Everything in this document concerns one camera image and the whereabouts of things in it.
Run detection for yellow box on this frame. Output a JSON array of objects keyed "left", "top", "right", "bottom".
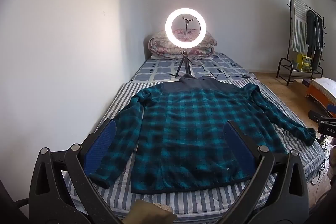
[{"left": 297, "top": 53, "right": 313, "bottom": 72}]

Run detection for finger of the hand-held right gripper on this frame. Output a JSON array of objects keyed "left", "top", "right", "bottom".
[{"left": 308, "top": 109, "right": 336, "bottom": 125}]

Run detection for blue checked bed sheet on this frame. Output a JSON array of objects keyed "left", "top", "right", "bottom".
[{"left": 130, "top": 52, "right": 256, "bottom": 82}]

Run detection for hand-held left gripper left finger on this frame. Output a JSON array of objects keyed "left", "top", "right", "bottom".
[{"left": 28, "top": 118, "right": 124, "bottom": 224}]

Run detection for tangle of floor cables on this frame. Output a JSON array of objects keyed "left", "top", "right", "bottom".
[{"left": 314, "top": 135, "right": 336, "bottom": 188}]

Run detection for folded floral quilt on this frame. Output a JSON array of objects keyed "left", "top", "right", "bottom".
[{"left": 148, "top": 28, "right": 218, "bottom": 60}]

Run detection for dark hanging clothes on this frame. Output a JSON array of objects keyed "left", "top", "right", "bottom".
[{"left": 306, "top": 10, "right": 324, "bottom": 71}]

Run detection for orange box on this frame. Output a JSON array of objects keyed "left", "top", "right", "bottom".
[{"left": 304, "top": 82, "right": 336, "bottom": 109}]

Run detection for white lace cover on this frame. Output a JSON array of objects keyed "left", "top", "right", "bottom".
[{"left": 312, "top": 77, "right": 336, "bottom": 105}]

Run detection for black tripod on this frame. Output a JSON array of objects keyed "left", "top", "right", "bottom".
[{"left": 169, "top": 49, "right": 192, "bottom": 80}]

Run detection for teal plaid fleece jacket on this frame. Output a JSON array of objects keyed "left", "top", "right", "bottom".
[{"left": 89, "top": 75, "right": 317, "bottom": 194}]

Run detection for striped hanging towel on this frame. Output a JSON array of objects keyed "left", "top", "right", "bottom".
[{"left": 290, "top": 0, "right": 308, "bottom": 54}]

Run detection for blue striped blanket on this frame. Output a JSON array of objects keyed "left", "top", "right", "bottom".
[{"left": 62, "top": 80, "right": 326, "bottom": 215}]

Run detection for olive cloth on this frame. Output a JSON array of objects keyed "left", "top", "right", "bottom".
[{"left": 123, "top": 200, "right": 177, "bottom": 224}]

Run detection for white ring light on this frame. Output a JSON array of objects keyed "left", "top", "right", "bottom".
[{"left": 165, "top": 8, "right": 207, "bottom": 49}]

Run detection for black phone clamp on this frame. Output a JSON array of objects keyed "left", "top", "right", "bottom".
[{"left": 182, "top": 16, "right": 194, "bottom": 42}]

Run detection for black power cable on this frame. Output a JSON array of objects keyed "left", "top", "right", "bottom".
[{"left": 189, "top": 61, "right": 259, "bottom": 81}]

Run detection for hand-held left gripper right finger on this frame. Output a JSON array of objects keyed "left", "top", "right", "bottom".
[{"left": 223, "top": 120, "right": 310, "bottom": 224}]

